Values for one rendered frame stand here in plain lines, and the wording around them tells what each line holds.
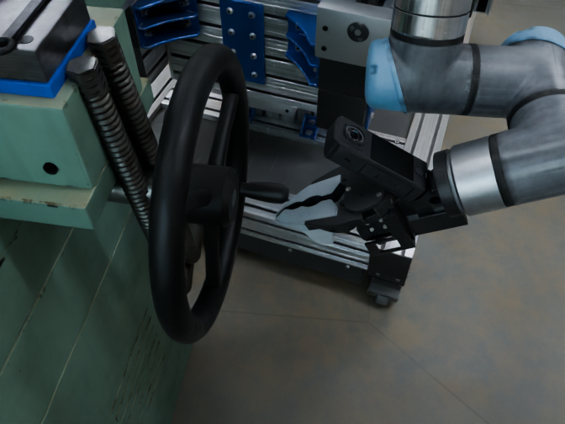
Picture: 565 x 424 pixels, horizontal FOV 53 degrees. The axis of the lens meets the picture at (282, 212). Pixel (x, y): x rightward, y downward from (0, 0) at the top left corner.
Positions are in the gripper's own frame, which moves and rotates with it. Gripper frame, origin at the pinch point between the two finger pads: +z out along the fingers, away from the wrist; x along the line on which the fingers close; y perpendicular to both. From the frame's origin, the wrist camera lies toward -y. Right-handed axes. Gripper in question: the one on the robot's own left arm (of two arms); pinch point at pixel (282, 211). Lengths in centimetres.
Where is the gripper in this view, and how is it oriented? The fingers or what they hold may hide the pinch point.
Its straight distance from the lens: 66.9
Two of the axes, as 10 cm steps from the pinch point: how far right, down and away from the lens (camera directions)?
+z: -8.5, 2.2, 4.7
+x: 1.5, -7.6, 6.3
